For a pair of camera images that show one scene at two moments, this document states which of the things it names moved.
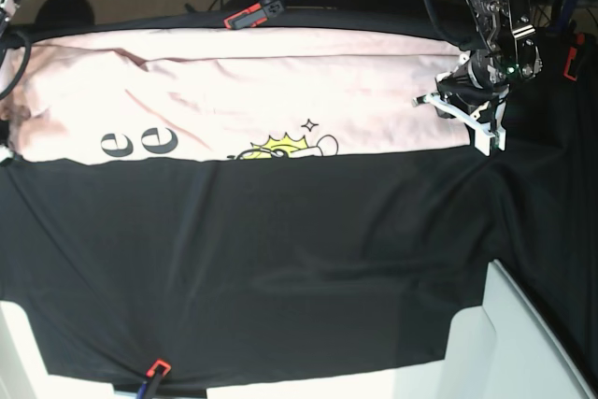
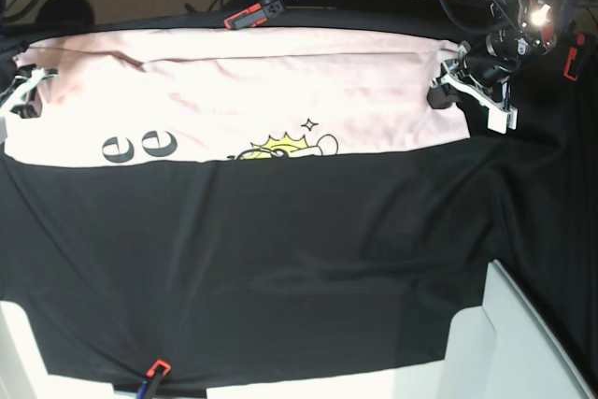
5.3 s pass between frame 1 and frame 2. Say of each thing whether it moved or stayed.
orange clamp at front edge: stayed
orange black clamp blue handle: stayed
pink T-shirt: stayed
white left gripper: moved
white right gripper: moved
